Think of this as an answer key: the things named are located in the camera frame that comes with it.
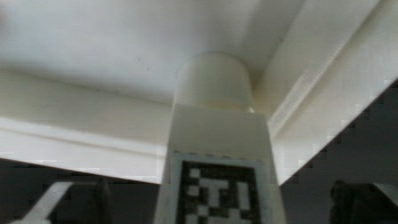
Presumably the white square tabletop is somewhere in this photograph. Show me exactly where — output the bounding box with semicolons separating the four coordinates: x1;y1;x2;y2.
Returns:
0;0;398;182

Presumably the white leg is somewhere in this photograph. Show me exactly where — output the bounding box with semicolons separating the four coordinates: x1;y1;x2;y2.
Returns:
154;53;289;224

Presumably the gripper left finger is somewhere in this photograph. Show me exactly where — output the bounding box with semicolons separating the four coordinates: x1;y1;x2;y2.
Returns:
11;179;113;224

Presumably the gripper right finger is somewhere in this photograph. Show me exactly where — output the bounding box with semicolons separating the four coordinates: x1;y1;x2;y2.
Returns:
330;180;398;224

